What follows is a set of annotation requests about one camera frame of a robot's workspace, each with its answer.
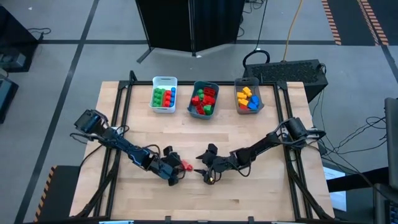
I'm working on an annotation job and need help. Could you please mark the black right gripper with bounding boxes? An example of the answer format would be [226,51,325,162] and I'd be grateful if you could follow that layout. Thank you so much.
[192,143,241,185]

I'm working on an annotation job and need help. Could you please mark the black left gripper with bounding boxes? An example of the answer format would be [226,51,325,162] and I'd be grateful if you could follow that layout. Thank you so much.
[154,145,187,187]

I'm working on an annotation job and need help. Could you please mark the teal plastic bin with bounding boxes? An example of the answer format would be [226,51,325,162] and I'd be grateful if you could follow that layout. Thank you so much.
[187,80,220,121]

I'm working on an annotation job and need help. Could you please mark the white plastic bin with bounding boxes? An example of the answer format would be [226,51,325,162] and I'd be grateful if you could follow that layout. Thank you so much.
[149,76,178,114]

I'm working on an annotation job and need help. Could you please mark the clear grey plastic bin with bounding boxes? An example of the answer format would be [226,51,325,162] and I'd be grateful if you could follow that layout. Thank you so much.
[233,77,266,116]

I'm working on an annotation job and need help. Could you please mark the black hazard-edged floor mat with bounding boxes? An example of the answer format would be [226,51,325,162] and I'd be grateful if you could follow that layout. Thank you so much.
[321,0,398,47]
[33,164,82,223]

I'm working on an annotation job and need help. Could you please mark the black perforated computer case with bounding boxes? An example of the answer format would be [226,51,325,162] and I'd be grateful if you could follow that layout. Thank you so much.
[241,58,329,103]

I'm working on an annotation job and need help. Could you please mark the white paper sheet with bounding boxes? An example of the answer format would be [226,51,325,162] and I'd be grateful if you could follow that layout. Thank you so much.
[322,166,348,213]

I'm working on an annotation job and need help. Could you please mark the black room divider panel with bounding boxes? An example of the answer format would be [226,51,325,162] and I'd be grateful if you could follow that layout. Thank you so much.
[135,0,247,65]

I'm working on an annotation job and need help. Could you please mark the black desk furniture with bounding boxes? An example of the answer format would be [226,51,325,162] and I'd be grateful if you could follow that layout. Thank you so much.
[326,167,398,224]

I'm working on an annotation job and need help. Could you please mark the black equipment case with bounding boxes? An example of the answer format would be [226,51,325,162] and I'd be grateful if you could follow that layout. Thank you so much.
[0,76,19,124]

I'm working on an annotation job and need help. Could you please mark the black side desk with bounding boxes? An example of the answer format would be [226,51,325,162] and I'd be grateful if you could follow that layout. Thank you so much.
[0,5,40,74]

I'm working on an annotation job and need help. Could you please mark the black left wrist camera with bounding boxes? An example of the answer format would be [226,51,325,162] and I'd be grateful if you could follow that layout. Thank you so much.
[143,152,159,171]

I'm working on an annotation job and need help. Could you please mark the black arm base cable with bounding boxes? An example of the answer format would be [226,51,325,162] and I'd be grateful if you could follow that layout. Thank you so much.
[69,132,106,170]

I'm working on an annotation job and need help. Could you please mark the black aluminium table frame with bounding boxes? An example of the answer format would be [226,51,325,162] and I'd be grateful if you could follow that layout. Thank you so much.
[68,70,336,221]

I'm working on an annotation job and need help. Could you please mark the black looped floor cable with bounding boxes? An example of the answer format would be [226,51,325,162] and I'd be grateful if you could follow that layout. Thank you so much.
[241,0,271,72]

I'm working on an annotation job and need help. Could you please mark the yellow hanging cable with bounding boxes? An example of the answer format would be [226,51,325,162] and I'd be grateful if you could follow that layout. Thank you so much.
[281,0,304,62]

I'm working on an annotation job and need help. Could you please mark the black cable bundle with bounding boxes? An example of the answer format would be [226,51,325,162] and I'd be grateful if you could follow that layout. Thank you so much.
[317,115,389,156]

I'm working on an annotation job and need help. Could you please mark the thin black floor cable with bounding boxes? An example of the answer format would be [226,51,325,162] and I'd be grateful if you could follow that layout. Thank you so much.
[26,27,52,42]

